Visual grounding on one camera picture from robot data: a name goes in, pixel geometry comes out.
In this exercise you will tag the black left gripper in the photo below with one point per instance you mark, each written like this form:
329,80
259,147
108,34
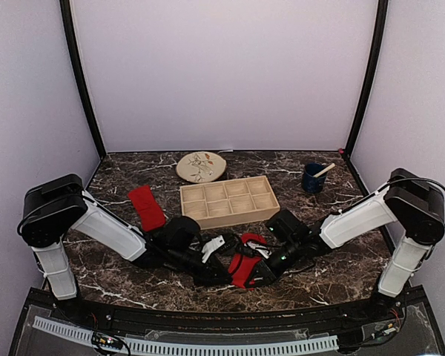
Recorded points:
215,268

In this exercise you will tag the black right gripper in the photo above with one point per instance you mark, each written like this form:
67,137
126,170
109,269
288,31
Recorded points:
268,274

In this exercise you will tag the red sock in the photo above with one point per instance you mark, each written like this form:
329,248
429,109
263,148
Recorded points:
244,261

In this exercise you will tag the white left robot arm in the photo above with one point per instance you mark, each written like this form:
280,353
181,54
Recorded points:
60,205

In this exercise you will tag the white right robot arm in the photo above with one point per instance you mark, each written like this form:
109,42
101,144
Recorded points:
417,203

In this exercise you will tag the red sock near left arm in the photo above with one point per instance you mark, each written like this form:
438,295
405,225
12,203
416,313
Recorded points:
148,209

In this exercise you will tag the dark blue mug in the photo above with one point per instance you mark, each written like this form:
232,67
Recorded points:
310,183

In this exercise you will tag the wooden compartment tray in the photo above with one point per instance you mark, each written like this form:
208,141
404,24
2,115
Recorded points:
229,202

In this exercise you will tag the floral ceramic plate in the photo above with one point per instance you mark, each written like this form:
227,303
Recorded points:
201,167

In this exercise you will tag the wooden stick in mug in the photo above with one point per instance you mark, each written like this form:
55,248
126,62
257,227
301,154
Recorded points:
324,171

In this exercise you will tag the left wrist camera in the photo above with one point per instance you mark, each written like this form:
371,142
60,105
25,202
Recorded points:
220,244

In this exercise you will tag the black front rail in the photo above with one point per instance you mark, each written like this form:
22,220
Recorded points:
316,319

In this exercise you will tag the white slotted cable duct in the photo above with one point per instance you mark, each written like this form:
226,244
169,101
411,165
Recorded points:
137,346

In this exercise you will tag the left black frame post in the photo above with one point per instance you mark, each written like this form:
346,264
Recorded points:
79,77

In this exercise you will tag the black frame post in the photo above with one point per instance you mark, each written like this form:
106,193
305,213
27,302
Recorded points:
369,77
79,77

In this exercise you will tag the right black frame post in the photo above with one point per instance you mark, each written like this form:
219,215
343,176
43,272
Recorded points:
369,77

